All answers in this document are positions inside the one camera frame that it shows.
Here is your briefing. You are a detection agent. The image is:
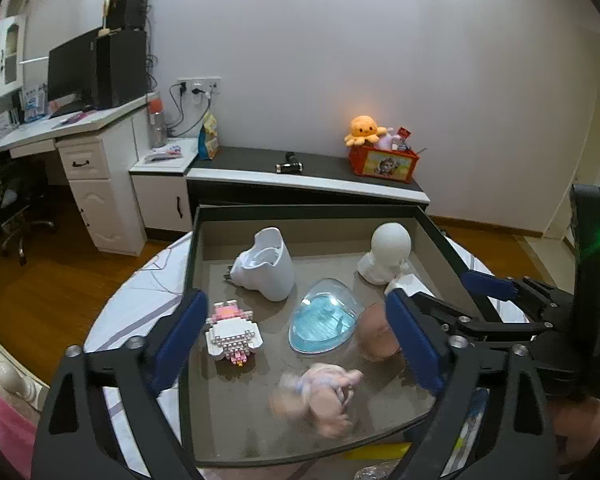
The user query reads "black speaker box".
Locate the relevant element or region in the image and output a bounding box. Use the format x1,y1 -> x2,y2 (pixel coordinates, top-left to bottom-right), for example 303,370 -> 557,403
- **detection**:
105,0 -> 148,31

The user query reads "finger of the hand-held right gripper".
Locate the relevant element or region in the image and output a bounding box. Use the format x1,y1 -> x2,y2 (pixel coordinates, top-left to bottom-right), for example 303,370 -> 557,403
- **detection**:
406,292 -> 547,345
461,268 -> 572,322

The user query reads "blue white card box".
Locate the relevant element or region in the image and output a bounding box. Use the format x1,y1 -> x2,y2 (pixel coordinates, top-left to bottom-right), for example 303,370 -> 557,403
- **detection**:
21,84 -> 48,122

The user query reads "cream bed post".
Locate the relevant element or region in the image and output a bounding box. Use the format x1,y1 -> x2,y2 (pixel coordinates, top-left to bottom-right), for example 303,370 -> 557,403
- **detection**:
0,359 -> 35,402

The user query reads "red storage box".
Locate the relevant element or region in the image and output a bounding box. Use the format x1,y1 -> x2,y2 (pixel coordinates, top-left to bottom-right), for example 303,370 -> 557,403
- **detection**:
349,145 -> 421,184

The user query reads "white desk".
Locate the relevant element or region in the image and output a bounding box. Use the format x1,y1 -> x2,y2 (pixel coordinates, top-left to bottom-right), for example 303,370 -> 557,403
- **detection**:
0,92 -> 161,256

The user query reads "pink packet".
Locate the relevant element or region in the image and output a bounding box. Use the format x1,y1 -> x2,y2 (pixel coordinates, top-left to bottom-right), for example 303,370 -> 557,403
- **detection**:
145,144 -> 183,163

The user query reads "black flashlight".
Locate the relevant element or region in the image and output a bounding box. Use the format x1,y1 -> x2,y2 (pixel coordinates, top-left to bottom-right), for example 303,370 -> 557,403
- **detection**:
275,151 -> 305,173

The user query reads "white door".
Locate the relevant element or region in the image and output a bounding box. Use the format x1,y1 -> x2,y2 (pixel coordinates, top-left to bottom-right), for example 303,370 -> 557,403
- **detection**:
542,95 -> 600,241

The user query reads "white hollow plastic shell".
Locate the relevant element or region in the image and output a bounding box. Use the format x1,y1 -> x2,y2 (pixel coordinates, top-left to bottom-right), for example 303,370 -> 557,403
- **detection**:
225,227 -> 296,302

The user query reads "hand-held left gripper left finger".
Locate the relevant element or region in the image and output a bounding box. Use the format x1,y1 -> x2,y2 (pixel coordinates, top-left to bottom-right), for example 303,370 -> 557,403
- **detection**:
31,287 -> 208,480

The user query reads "white hutch cabinet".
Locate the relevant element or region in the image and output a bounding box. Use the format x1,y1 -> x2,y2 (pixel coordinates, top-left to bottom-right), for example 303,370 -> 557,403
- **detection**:
0,14 -> 28,108

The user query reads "black computer tower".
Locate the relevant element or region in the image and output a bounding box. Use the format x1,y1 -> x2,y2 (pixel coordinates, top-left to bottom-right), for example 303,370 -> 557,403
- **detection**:
96,30 -> 148,110

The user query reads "white wall socket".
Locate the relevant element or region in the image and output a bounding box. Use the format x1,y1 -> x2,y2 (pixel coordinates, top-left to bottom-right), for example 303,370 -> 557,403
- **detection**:
176,77 -> 222,97

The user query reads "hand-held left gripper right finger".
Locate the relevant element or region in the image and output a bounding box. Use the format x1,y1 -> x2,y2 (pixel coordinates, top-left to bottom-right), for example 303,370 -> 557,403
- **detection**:
385,290 -> 558,480

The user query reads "pink white block figure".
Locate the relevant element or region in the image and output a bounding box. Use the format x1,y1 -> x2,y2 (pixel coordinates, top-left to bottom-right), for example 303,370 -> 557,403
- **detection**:
203,300 -> 266,367

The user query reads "person's right forearm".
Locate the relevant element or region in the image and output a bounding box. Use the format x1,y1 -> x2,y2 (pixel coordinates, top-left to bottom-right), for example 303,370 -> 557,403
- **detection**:
547,400 -> 600,480

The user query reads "pink doll figurine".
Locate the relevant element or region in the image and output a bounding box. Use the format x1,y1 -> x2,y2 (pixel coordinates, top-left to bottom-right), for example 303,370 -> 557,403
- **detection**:
271,362 -> 365,438

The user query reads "black office chair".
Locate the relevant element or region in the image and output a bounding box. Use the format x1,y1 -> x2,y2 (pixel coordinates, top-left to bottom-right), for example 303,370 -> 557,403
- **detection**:
0,155 -> 57,266

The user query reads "pink cardboard box dark rim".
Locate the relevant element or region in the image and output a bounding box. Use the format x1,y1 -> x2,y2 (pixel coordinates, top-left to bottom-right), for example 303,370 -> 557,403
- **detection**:
180,202 -> 506,470

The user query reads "orange octopus plush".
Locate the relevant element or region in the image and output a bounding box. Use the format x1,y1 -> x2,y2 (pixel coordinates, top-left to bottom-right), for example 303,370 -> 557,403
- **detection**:
344,115 -> 388,148

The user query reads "white plug adapter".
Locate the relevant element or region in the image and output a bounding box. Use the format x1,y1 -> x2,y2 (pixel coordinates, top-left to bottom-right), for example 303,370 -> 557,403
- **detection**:
385,274 -> 431,299

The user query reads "black cable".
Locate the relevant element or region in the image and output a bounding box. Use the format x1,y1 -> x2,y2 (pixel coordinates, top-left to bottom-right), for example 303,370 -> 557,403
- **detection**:
166,82 -> 214,139

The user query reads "yellow plastic item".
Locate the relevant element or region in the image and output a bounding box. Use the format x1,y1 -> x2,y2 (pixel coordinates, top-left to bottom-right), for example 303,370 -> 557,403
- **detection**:
342,442 -> 413,461

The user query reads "low dark top cabinet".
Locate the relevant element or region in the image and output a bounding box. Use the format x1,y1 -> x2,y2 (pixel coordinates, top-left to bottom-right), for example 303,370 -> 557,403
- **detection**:
186,146 -> 431,211

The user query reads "black keyboard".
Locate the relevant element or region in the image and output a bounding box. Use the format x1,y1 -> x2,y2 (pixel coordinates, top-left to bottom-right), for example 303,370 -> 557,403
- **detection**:
50,102 -> 93,118

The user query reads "white bust figure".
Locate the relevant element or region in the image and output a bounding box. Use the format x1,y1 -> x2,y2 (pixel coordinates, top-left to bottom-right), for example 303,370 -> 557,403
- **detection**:
357,222 -> 413,286

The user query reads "orange capped bottle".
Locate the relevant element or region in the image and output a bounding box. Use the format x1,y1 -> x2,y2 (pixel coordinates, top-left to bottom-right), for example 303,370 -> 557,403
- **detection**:
147,99 -> 167,148

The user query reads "pink blanket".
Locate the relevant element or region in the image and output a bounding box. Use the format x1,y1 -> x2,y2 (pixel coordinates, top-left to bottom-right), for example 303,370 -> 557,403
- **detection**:
0,375 -> 37,480

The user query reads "black monitor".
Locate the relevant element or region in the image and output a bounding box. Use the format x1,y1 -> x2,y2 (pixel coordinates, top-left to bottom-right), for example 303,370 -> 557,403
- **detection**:
46,27 -> 103,111

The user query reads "snack bag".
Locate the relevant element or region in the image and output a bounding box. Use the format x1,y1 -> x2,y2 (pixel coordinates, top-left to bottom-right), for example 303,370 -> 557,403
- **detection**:
197,112 -> 220,161

